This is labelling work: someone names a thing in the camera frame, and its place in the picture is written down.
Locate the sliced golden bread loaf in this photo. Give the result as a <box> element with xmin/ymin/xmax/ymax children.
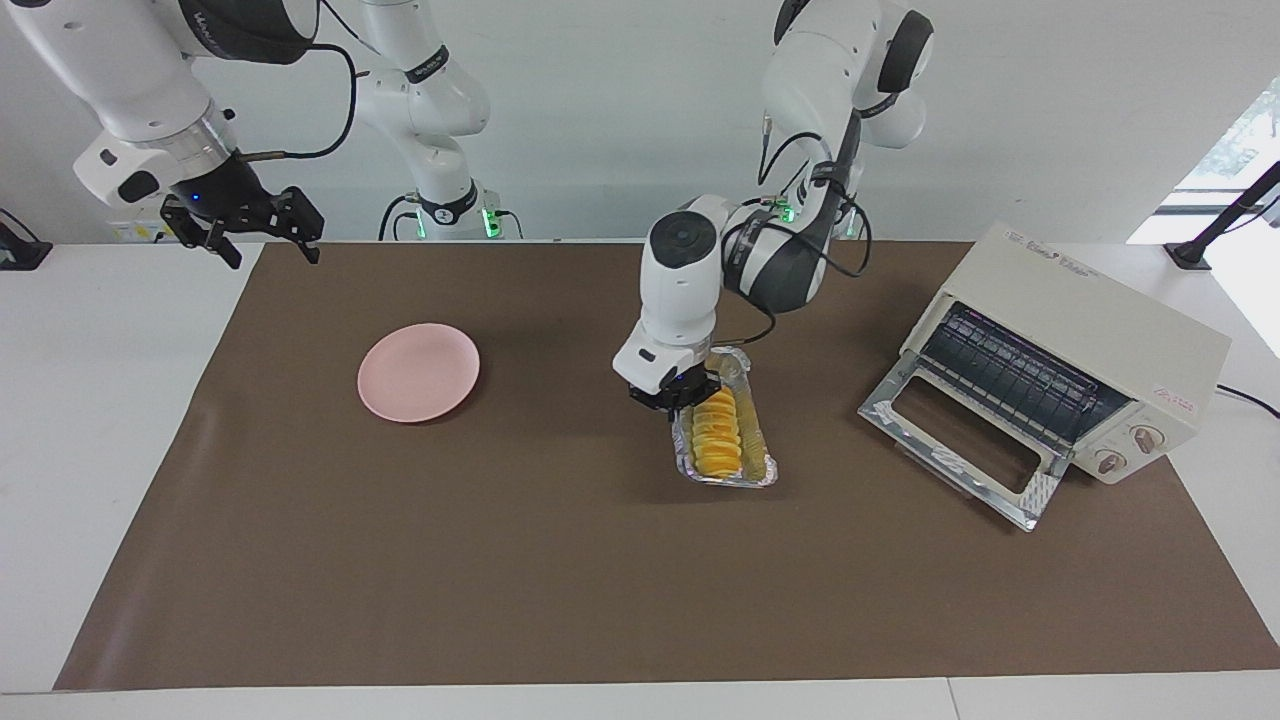
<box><xmin>690</xmin><ymin>388</ymin><xmax>747</xmax><ymax>479</ymax></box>

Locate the black camera stand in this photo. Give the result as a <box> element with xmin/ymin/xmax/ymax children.
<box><xmin>1165</xmin><ymin>160</ymin><xmax>1280</xmax><ymax>271</ymax></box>

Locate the wire oven rack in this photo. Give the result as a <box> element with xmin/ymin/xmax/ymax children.
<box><xmin>918</xmin><ymin>303</ymin><xmax>1109</xmax><ymax>446</ymax></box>

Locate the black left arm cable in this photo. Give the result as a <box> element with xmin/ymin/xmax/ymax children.
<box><xmin>715</xmin><ymin>130</ymin><xmax>874</xmax><ymax>347</ymax></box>

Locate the glass oven door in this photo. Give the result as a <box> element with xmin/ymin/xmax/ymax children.
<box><xmin>858</xmin><ymin>350</ymin><xmax>1076</xmax><ymax>533</ymax></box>

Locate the black clamp mount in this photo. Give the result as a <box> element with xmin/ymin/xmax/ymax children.
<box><xmin>0</xmin><ymin>208</ymin><xmax>53</xmax><ymax>271</ymax></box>

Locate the cream toaster oven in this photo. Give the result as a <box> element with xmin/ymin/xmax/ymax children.
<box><xmin>900</xmin><ymin>222</ymin><xmax>1233</xmax><ymax>487</ymax></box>

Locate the aluminium foil tray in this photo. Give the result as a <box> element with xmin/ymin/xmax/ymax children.
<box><xmin>670</xmin><ymin>346</ymin><xmax>781</xmax><ymax>489</ymax></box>

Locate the black right base cable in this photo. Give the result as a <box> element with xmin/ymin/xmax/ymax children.
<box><xmin>377</xmin><ymin>192</ymin><xmax>423</xmax><ymax>241</ymax></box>

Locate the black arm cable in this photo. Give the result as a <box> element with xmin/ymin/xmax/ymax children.
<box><xmin>715</xmin><ymin>130</ymin><xmax>874</xmax><ymax>347</ymax></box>
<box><xmin>243</xmin><ymin>40</ymin><xmax>361</xmax><ymax>161</ymax></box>

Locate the white wall socket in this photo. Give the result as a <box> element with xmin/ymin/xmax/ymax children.
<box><xmin>108</xmin><ymin>218</ymin><xmax>183</xmax><ymax>244</ymax></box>

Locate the pink round plate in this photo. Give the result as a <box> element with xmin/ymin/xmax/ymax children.
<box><xmin>357</xmin><ymin>322</ymin><xmax>482</xmax><ymax>425</ymax></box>

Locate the black oven power cable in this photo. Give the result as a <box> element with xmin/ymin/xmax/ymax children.
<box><xmin>1215</xmin><ymin>383</ymin><xmax>1280</xmax><ymax>421</ymax></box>

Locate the brown table mat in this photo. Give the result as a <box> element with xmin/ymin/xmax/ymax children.
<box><xmin>53</xmin><ymin>240</ymin><xmax>1280</xmax><ymax>691</ymax></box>

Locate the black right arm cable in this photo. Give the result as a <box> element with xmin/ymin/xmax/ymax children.
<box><xmin>243</xmin><ymin>40</ymin><xmax>361</xmax><ymax>161</ymax></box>

